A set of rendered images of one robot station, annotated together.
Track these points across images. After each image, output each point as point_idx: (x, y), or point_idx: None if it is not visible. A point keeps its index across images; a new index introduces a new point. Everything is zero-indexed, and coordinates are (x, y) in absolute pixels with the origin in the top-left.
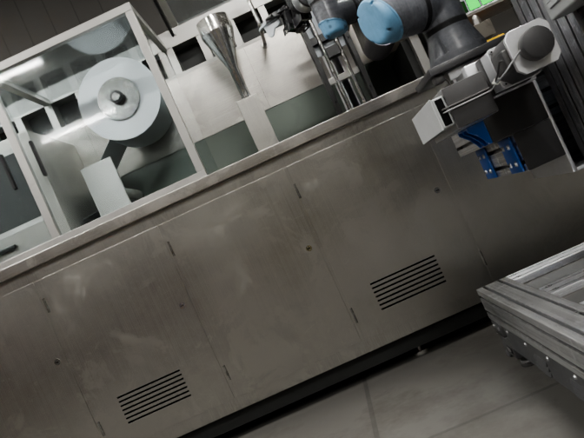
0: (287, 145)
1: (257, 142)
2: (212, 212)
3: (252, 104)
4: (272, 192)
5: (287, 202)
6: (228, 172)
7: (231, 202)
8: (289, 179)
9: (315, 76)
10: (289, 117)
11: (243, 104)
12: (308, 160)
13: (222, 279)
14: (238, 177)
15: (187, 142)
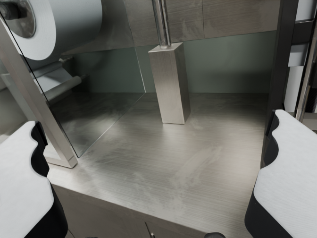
0: (149, 219)
1: (161, 103)
2: (71, 200)
3: (165, 62)
4: (128, 224)
5: (141, 237)
6: (78, 196)
7: (88, 206)
8: (149, 228)
9: (275, 17)
10: (220, 56)
11: (155, 58)
12: (177, 233)
13: (84, 231)
14: None
15: (46, 130)
